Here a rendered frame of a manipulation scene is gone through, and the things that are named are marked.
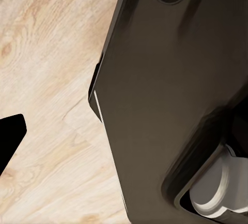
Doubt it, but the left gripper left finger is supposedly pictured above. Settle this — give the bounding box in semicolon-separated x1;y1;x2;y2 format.
0;114;27;176

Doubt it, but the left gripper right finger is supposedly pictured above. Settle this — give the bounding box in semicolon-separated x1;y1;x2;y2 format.
231;113;248;155

